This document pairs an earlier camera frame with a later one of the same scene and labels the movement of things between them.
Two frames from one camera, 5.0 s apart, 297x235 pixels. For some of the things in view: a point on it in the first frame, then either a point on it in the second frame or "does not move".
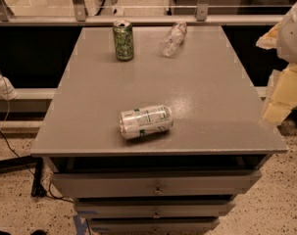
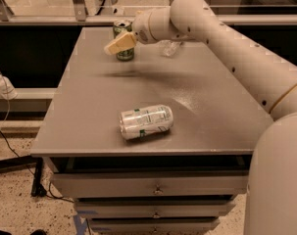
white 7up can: (144, 121) does not move
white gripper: (294, 38) → (141, 27)
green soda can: (123, 40) does not move
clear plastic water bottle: (171, 44) does not move
